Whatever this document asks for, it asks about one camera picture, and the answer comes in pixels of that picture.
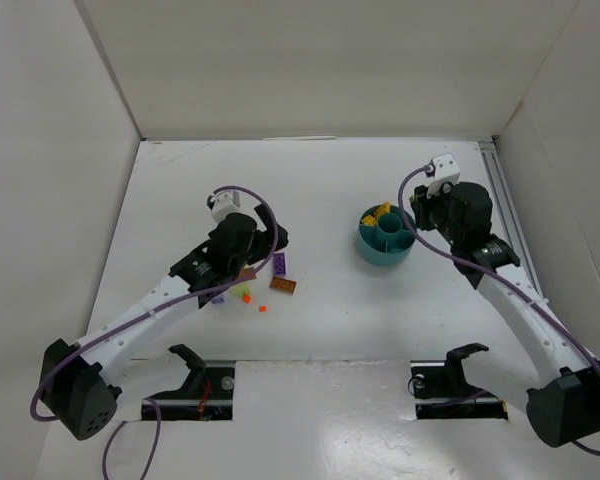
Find light green lego brick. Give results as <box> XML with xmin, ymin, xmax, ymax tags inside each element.
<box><xmin>230</xmin><ymin>282</ymin><xmax>251</xmax><ymax>301</ymax></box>

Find yellow lego brick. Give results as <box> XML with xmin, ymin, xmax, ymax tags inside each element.
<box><xmin>361</xmin><ymin>215</ymin><xmax>378</xmax><ymax>227</ymax></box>
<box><xmin>373</xmin><ymin>202</ymin><xmax>391</xmax><ymax>219</ymax></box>

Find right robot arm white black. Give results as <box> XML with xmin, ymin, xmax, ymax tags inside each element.
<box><xmin>410</xmin><ymin>181</ymin><xmax>600</xmax><ymax>448</ymax></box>

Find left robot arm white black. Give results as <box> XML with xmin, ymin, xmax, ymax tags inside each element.
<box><xmin>30</xmin><ymin>202</ymin><xmax>288</xmax><ymax>441</ymax></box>

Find brown lego plate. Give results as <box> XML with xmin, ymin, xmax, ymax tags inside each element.
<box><xmin>239</xmin><ymin>267</ymin><xmax>256</xmax><ymax>281</ymax></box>
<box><xmin>269</xmin><ymin>276</ymin><xmax>297</xmax><ymax>295</ymax></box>

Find purple lego brick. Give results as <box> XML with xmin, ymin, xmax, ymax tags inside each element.
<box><xmin>272</xmin><ymin>252</ymin><xmax>287</xmax><ymax>277</ymax></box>

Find teal round divided container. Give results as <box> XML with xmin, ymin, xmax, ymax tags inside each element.
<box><xmin>356</xmin><ymin>204</ymin><xmax>416</xmax><ymax>267</ymax></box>

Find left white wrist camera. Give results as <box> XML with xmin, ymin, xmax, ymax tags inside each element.
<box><xmin>207</xmin><ymin>190</ymin><xmax>241</xmax><ymax>224</ymax></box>

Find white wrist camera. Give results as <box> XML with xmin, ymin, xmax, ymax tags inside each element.
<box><xmin>425</xmin><ymin>153</ymin><xmax>461</xmax><ymax>198</ymax></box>
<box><xmin>207</xmin><ymin>190</ymin><xmax>241</xmax><ymax>224</ymax></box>

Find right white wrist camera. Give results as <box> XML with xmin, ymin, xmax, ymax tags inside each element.
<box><xmin>425</xmin><ymin>153</ymin><xmax>461</xmax><ymax>198</ymax></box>

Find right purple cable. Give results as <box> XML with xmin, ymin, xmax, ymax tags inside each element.
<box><xmin>397</xmin><ymin>167</ymin><xmax>600</xmax><ymax>455</ymax></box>

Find aluminium rail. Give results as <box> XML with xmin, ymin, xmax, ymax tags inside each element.
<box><xmin>478</xmin><ymin>140</ymin><xmax>541</xmax><ymax>292</ymax></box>

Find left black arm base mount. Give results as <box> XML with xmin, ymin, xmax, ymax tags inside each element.
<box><xmin>151</xmin><ymin>344</ymin><xmax>236</xmax><ymax>422</ymax></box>

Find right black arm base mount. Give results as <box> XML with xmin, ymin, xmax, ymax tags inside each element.
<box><xmin>407</xmin><ymin>343</ymin><xmax>508</xmax><ymax>420</ymax></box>

